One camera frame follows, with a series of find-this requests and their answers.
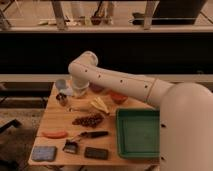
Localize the yellow bananas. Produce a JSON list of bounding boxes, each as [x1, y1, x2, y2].
[[90, 97, 109, 114]]

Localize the grey-blue towel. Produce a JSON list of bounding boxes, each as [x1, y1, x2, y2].
[[60, 87, 74, 96]]

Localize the blue sponge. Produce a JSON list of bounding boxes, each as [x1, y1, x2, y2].
[[31, 146, 57, 162]]

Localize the green plastic tray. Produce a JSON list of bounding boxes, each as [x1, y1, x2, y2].
[[116, 109, 160, 159]]

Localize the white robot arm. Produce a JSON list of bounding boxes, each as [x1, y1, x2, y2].
[[68, 51, 213, 171]]

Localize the black rectangular block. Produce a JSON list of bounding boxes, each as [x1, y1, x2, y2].
[[84, 147, 109, 160]]

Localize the wooden table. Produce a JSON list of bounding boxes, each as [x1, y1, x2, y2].
[[28, 86, 159, 166]]

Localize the orange carrot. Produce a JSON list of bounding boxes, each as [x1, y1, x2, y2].
[[42, 131, 68, 139]]

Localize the small metal can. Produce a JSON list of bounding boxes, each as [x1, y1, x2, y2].
[[56, 93, 68, 106]]

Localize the purple bowl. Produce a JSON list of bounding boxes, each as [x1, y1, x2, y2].
[[89, 84, 104, 93]]

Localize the red-brown bowl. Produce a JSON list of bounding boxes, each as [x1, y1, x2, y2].
[[109, 91, 128, 104]]

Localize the dark red grape bunch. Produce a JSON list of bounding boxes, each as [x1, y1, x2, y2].
[[72, 114, 103, 128]]

